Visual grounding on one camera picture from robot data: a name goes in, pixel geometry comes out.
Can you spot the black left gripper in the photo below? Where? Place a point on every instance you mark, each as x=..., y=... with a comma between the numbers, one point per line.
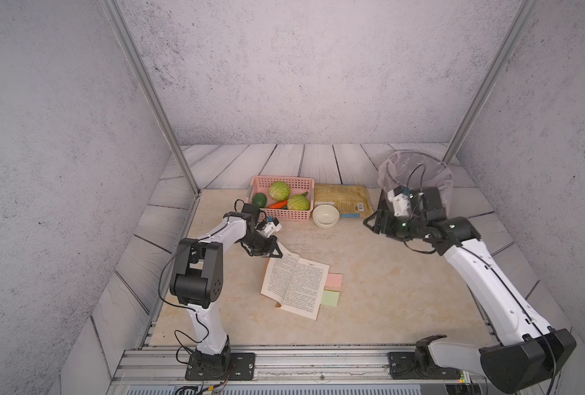
x=271, y=243

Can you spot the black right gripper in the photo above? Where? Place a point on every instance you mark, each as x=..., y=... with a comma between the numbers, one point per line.
x=368, y=225

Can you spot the brown paperback book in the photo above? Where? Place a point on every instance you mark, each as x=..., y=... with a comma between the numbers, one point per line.
x=296, y=284

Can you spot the pink sticky note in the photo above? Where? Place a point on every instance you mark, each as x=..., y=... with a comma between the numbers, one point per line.
x=334, y=281

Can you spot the green sticky note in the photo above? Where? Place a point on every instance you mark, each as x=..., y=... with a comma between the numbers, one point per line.
x=330, y=298

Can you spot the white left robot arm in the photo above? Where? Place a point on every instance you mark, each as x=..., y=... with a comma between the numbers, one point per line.
x=196, y=279

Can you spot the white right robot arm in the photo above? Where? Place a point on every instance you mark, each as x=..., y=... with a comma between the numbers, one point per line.
x=528, y=349

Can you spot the black mesh trash bin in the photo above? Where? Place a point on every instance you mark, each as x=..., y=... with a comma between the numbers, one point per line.
x=385, y=215

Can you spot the yellow paper food bag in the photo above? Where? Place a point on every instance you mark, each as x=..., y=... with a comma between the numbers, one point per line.
x=352, y=201

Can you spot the orange carrot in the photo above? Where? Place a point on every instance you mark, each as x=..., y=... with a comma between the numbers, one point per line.
x=279, y=205

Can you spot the cream ceramic bowl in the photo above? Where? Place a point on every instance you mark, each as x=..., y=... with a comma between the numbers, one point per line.
x=325, y=216

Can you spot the pink plastic basket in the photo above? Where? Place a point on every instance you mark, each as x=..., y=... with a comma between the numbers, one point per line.
x=298, y=185

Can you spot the dark green avocado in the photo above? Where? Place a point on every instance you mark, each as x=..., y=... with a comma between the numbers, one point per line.
x=260, y=200

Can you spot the green cabbage front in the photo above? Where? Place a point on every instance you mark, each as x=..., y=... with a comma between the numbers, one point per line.
x=299, y=203

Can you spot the green cabbage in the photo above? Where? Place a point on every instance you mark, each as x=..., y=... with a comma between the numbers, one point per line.
x=279, y=191
x=299, y=203

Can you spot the green cabbage back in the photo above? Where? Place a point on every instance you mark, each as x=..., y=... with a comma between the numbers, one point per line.
x=279, y=191

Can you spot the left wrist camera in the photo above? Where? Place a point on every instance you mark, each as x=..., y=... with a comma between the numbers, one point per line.
x=270, y=227

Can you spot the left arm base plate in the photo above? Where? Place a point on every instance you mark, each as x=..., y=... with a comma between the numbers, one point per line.
x=227, y=366

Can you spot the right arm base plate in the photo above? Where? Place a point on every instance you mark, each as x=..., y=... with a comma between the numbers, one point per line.
x=405, y=366

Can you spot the aluminium front rail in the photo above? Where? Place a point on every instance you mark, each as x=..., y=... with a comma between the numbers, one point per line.
x=343, y=369

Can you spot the right aluminium corner post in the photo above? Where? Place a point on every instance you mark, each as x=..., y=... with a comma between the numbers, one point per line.
x=505, y=51

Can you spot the aluminium corner post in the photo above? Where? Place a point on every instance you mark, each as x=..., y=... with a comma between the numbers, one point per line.
x=505, y=51
x=126, y=41

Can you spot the left aluminium corner post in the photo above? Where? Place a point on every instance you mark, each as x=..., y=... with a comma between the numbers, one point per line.
x=126, y=41

